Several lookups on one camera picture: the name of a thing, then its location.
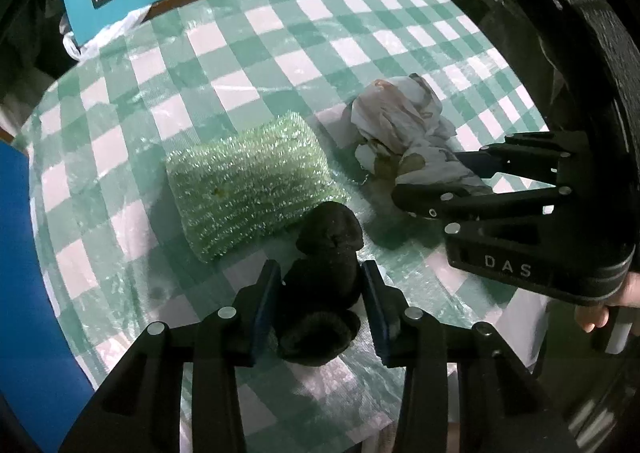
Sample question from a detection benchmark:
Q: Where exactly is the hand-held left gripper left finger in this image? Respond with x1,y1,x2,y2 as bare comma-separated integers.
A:
57,259,282,453

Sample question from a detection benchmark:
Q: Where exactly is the white plastic bag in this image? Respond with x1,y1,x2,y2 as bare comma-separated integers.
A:
60,8,151,64

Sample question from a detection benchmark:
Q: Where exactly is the black fuzzy sock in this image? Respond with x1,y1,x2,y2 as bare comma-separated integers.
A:
275,200,363,366

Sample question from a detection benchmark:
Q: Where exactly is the green glittery scrub sponge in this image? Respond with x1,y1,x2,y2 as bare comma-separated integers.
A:
165,113,346,264

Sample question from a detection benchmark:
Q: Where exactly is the person's right hand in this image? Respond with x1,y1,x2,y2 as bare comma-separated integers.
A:
575,273,640,334

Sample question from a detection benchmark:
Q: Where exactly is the cardboard box blue outside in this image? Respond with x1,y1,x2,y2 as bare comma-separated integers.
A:
0,140,96,414

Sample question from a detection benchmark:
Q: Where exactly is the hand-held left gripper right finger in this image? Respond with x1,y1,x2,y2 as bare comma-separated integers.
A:
361,259,581,453

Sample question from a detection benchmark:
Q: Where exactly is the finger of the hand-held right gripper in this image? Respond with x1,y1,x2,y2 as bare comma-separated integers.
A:
452,131,592,186
391,183,573,224

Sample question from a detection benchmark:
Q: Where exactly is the white patterned cloth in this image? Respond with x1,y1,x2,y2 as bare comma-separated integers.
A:
350,74,493,196

